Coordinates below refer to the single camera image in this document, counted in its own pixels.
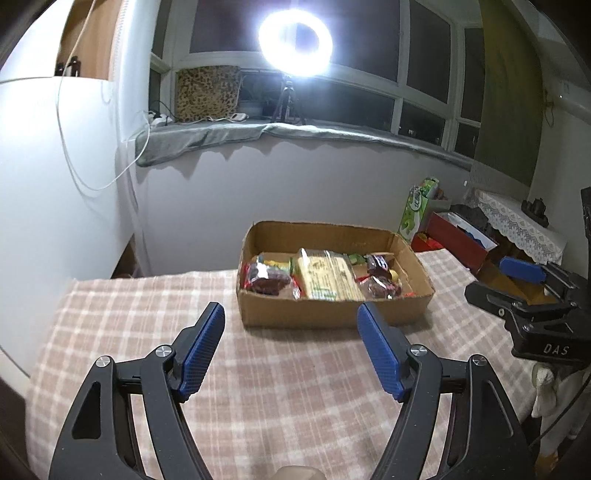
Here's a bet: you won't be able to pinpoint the white cable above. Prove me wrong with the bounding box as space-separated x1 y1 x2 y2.
0 0 153 192

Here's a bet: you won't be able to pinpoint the lace covered side table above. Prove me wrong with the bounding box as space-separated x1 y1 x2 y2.
473 189 567 264

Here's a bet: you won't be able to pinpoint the green tissue box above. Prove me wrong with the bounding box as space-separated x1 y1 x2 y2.
399 177 439 242

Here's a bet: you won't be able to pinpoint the cracker pack clear wrap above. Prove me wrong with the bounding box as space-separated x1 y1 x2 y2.
294 248 365 302

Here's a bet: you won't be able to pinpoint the right gloved hand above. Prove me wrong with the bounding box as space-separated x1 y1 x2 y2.
531 362 590 457

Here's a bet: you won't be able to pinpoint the clear bag red seals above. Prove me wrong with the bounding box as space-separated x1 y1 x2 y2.
356 255 403 300

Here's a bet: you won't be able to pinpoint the grey window sill cloth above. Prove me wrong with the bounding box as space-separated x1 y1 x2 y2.
134 122 473 171

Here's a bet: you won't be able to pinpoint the red storage box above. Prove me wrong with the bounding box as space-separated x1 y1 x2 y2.
411 211 498 274

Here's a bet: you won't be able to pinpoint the ring light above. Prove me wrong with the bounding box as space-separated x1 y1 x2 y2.
257 8 334 78

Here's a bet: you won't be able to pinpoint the black tripod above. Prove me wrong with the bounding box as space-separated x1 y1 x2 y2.
270 75 307 125

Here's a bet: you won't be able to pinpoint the blue white candy bar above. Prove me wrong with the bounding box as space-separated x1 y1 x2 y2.
366 254 391 278

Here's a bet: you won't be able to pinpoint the cardboard box tray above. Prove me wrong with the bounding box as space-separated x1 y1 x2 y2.
236 221 435 329

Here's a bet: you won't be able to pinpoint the leopard print cushion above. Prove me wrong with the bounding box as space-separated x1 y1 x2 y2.
175 65 242 123

